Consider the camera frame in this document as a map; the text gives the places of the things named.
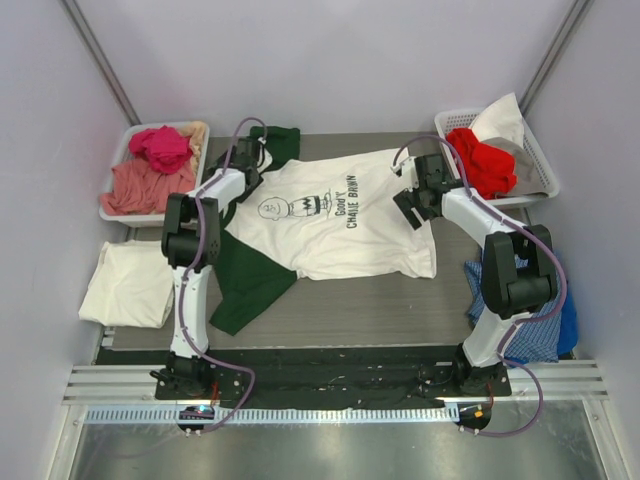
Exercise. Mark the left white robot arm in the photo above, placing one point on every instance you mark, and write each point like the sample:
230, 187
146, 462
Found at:
191, 242

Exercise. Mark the slotted white cable duct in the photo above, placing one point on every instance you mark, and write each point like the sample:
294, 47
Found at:
192, 416

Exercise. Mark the white and green t-shirt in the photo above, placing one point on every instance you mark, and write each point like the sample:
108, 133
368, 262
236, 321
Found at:
328, 219

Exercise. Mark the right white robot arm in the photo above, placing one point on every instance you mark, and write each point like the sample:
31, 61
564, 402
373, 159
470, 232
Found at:
518, 278

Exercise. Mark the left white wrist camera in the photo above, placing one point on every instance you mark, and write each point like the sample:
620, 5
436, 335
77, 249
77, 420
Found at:
266, 152

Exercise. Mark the beige garment in bin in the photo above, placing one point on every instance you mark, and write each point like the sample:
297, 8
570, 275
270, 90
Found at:
196, 132

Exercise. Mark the solid blue garment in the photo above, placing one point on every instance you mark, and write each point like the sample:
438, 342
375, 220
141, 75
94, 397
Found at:
568, 334

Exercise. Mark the folded cream t-shirt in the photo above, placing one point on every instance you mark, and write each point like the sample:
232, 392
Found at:
132, 286

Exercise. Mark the salmon pink t-shirt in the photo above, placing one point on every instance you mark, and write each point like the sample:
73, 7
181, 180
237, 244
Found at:
139, 190

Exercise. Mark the blue plaid shirt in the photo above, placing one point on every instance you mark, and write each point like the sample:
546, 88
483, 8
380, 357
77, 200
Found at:
534, 342

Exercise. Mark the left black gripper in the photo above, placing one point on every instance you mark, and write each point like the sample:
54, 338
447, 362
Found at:
245, 151

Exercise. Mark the magenta t-shirt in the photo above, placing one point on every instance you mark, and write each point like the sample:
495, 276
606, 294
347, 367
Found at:
164, 148

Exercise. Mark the red t-shirt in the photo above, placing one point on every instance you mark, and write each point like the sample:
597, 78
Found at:
490, 170

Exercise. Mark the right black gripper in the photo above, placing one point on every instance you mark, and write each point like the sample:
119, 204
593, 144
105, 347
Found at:
417, 201

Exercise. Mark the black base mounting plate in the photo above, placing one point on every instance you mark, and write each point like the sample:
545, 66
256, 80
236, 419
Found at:
321, 378

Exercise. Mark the right white perforated basket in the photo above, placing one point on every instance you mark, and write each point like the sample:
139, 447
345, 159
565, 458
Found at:
462, 118

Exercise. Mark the grey white garment in basket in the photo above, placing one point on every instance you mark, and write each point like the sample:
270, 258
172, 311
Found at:
501, 125

